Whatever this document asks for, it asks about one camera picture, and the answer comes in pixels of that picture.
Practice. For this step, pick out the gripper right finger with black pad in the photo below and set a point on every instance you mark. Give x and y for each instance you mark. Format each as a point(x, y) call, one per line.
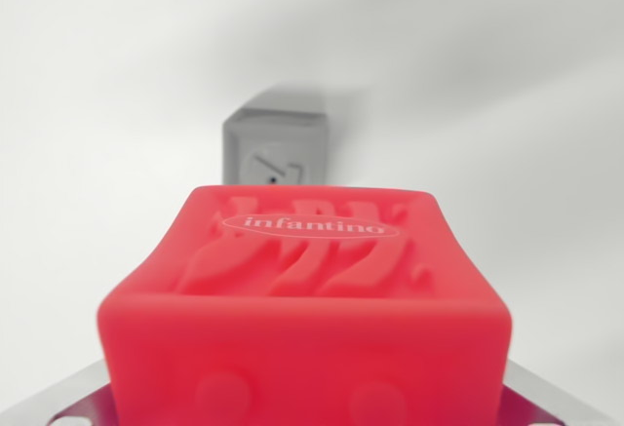
point(551, 401)

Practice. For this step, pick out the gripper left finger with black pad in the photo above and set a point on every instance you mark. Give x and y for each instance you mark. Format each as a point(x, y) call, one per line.
point(83, 397)

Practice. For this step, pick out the red infantino soft cube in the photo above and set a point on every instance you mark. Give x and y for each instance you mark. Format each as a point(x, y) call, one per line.
point(307, 309)

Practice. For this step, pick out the grey soft cube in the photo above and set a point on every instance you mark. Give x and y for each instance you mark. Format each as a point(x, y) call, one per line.
point(278, 148)

